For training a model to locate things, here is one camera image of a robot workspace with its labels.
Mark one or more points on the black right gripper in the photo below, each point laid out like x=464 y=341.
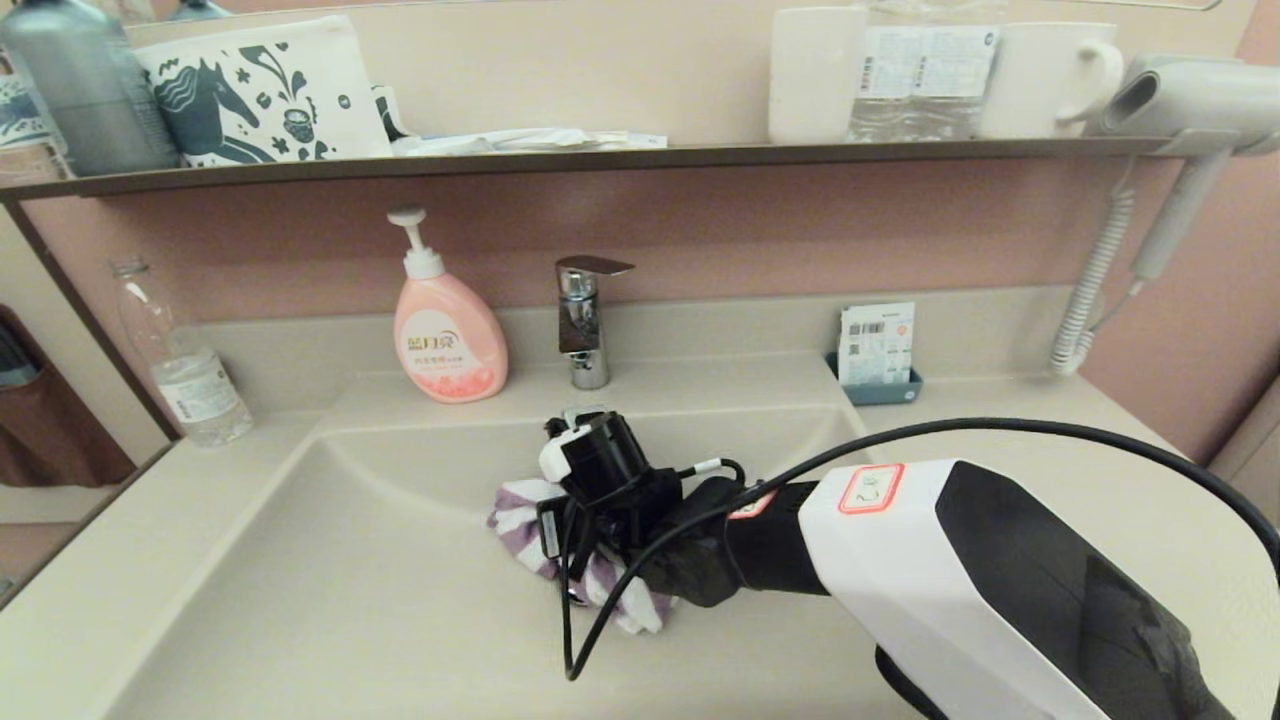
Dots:
x=620 y=530

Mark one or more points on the clear bottle with white label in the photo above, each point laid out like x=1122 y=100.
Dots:
x=957 y=90
x=887 y=90

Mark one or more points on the grey blue cloth item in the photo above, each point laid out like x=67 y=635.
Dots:
x=15 y=365

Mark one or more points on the grey metal bottle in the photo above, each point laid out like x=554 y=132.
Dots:
x=90 y=100

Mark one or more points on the flat white plastic packet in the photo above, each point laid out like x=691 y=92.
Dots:
x=520 y=142

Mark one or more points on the purple white striped towel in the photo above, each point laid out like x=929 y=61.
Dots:
x=515 y=525

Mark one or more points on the white horse print pouch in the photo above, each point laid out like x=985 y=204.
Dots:
x=300 y=80

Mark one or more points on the white printed sachets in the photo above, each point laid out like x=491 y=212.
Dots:
x=876 y=345

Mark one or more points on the pink soap pump bottle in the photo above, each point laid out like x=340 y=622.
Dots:
x=447 y=340

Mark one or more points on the white hair dryer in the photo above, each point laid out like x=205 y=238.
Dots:
x=1200 y=100

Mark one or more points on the small blue tray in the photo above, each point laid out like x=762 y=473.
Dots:
x=882 y=392

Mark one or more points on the chrome faucet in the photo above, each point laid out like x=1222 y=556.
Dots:
x=582 y=330

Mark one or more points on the blue patterned pouch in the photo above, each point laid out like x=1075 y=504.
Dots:
x=20 y=113

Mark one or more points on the beige wash basin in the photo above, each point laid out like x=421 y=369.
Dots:
x=300 y=600

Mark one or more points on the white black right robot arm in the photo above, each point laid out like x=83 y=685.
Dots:
x=950 y=580

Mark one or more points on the tall clear plastic water bottle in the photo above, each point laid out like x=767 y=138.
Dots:
x=195 y=395

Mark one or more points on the brown wall shelf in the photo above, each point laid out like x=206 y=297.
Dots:
x=600 y=159

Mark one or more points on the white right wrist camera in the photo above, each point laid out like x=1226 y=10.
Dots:
x=560 y=455

